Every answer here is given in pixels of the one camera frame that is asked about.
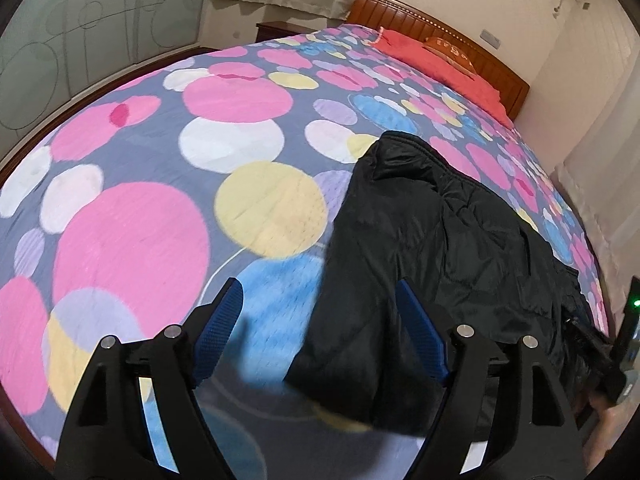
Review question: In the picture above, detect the red pillow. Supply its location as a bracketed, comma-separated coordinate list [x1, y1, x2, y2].
[372, 27, 514, 129]

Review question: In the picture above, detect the black puffer jacket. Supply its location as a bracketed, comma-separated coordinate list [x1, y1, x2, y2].
[284, 130, 609, 437]

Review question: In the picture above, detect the small orange cushion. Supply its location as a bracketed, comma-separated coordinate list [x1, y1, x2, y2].
[422, 35, 477, 78]

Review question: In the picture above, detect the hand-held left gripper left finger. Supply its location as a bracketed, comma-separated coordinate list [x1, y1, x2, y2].
[56, 278, 245, 480]

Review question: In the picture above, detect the dark wooden nightstand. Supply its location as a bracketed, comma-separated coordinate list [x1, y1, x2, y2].
[255, 21, 302, 44]

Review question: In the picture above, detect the wooden headboard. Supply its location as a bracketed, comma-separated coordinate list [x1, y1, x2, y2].
[347, 0, 531, 124]

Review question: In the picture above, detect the polka dot bed sheet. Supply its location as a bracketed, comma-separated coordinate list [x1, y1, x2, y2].
[0, 22, 612, 480]

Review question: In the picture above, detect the frosted glass wardrobe door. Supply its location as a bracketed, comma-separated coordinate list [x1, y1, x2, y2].
[0, 0, 215, 163]

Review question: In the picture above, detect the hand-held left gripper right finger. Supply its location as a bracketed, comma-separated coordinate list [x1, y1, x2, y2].
[396, 279, 587, 480]

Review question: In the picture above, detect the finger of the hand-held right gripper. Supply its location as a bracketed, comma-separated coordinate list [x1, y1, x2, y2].
[562, 313, 623, 397]

